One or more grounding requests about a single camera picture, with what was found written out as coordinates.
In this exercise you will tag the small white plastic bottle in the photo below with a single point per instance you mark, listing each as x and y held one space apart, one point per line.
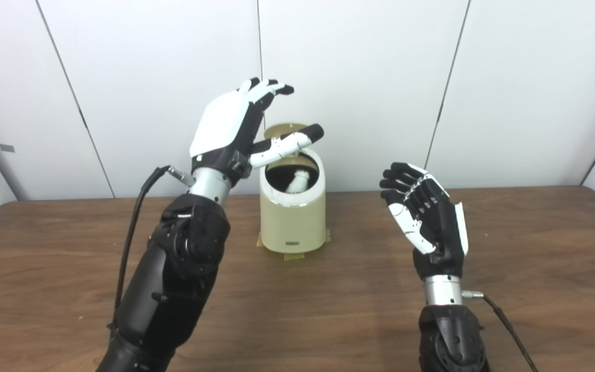
298 182

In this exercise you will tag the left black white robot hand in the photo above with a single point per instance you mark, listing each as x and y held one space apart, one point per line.
220 129

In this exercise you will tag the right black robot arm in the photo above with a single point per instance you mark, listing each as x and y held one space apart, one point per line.
452 336

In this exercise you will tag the small gray wall sticker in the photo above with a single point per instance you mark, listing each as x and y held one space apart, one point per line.
7 148

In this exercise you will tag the cream cylindrical trash bin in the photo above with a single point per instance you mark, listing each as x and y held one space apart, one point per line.
292 222

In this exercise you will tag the cream round bin lid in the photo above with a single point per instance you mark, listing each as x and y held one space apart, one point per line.
279 130

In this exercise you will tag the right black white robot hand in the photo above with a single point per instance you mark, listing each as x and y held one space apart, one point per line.
442 232

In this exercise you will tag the yellow tape under bin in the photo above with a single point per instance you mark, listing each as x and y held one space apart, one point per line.
293 256

